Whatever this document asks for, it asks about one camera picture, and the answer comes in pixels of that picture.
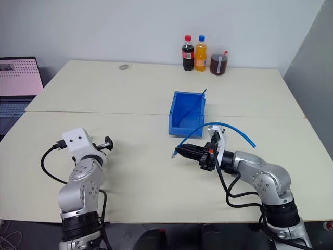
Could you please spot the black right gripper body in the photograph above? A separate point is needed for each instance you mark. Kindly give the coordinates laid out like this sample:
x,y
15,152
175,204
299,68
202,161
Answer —
x,y
208,157

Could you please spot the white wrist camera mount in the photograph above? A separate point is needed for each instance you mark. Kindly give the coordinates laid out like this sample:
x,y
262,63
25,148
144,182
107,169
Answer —
x,y
76,139
219,140

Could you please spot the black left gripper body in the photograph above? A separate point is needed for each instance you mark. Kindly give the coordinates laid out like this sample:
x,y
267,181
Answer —
x,y
100,146

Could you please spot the grey partition panel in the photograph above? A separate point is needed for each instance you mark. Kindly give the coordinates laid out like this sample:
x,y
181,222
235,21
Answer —
x,y
312,78

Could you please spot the blue plastic bin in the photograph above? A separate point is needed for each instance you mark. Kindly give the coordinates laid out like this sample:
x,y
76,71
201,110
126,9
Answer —
x,y
186,114

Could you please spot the clear cup with brown liquid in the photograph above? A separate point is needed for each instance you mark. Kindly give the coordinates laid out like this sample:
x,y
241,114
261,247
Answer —
x,y
219,65

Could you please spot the cola bottle red cap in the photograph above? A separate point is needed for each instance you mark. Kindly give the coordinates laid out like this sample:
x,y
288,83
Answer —
x,y
188,56

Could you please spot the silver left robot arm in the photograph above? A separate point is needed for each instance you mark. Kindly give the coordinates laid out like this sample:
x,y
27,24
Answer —
x,y
83,179

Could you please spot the small grey coupler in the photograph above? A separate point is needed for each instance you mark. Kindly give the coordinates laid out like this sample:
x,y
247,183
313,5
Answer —
x,y
124,66

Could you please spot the orange soda bottle blue cap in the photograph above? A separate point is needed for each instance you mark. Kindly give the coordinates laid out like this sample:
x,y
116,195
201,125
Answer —
x,y
200,57

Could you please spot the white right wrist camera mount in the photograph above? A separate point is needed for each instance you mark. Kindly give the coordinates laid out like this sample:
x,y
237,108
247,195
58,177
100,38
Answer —
x,y
219,140

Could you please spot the open laptop computer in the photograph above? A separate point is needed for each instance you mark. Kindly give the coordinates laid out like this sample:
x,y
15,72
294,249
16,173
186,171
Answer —
x,y
18,78

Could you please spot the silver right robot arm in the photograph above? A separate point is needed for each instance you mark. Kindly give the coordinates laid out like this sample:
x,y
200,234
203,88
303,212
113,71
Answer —
x,y
265,179

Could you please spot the small red object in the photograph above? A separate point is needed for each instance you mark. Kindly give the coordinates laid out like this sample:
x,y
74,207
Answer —
x,y
328,226

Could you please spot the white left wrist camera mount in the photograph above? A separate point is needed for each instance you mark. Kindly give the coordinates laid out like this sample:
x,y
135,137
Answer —
x,y
76,139

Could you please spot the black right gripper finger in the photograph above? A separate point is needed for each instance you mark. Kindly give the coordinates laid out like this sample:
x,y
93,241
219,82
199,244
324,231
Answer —
x,y
193,148
191,155

